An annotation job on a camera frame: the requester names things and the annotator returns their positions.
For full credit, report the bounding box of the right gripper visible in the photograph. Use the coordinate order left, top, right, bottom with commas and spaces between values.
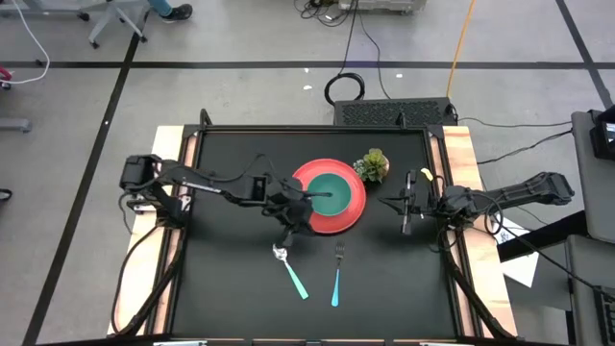
378, 169, 446, 235

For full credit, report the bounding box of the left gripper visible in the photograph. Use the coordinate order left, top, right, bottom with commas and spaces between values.
268, 178, 333, 249

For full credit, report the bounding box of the teal bowl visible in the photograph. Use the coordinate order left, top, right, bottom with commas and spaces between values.
306, 172, 354, 217

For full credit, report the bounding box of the orange round plate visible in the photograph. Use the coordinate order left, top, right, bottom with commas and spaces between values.
291, 158, 367, 235

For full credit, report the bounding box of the spoon with teal handle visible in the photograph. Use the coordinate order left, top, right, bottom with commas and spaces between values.
272, 243, 309, 301

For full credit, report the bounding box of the fork with blue handle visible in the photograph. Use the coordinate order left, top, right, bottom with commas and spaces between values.
330, 241, 347, 309

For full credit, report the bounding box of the small potted succulent plant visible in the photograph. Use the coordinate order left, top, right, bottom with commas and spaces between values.
353, 147, 391, 185

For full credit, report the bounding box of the light wooden side board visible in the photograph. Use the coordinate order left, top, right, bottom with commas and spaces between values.
106, 125, 199, 336
430, 125, 519, 337

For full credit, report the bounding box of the black computer tower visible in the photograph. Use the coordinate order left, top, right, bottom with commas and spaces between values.
333, 97, 457, 127

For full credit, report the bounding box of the white paper sheet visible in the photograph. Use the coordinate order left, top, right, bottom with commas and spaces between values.
492, 215, 540, 288

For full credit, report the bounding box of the black beam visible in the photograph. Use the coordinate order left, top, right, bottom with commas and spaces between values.
497, 210, 588, 263

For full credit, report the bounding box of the grey box device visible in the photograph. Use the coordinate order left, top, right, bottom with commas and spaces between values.
338, 0, 428, 13

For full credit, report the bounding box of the grey cabinet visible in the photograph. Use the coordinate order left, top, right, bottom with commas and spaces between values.
564, 234, 615, 346
570, 110, 615, 244

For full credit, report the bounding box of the black screen device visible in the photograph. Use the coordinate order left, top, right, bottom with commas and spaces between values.
589, 106, 615, 162

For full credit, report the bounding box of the person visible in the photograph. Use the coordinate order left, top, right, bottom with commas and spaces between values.
146, 0, 193, 24

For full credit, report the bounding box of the grey office chair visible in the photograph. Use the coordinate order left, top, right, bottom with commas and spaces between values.
87, 0, 150, 50

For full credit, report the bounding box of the black metal frame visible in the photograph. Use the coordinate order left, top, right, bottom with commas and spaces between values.
108, 108, 518, 346

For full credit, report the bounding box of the black coiled cable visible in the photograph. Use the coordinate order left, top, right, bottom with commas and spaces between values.
324, 0, 366, 107

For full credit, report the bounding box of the thin black cable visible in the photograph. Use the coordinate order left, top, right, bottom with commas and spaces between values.
357, 13, 391, 101

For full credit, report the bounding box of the black floor cable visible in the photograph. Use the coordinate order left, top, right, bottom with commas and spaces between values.
477, 129, 574, 166
455, 116, 574, 130

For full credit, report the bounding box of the yellow cable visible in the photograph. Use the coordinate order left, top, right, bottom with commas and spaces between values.
445, 0, 477, 99

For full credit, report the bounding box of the white cable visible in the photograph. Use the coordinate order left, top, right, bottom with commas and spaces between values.
0, 0, 52, 87

